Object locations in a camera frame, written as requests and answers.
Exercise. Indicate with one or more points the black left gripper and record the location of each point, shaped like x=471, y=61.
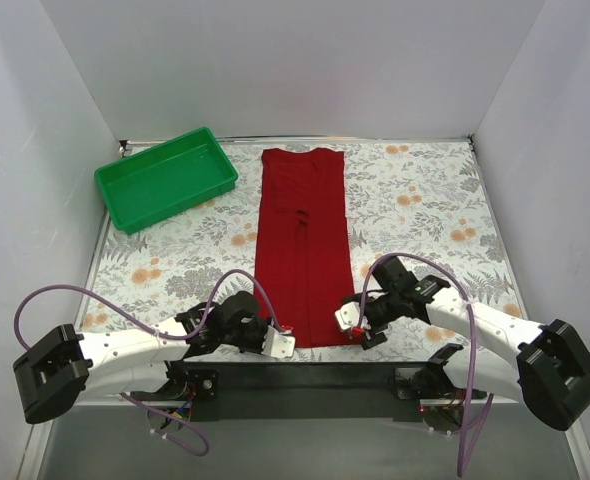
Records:
x=257, y=336

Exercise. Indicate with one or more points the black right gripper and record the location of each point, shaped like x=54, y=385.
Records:
x=371, y=318

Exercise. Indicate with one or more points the red t shirt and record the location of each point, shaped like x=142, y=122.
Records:
x=302, y=258

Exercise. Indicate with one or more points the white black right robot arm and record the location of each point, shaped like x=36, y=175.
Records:
x=547, y=367

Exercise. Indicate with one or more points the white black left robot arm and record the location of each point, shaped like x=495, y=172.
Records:
x=66, y=366

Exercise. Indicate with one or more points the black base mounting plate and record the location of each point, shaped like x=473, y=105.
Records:
x=302, y=390

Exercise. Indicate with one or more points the floral patterned table mat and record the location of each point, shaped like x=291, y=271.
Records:
x=424, y=200

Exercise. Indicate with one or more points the green plastic tray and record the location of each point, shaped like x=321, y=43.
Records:
x=151, y=186

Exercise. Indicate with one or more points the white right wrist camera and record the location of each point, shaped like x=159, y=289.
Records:
x=347, y=318

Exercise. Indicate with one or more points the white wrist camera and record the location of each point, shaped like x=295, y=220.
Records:
x=278, y=345
x=347, y=318

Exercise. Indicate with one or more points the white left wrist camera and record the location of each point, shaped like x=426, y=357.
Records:
x=278, y=345

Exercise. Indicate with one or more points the aluminium frame rail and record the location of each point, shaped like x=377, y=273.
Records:
x=110, y=439

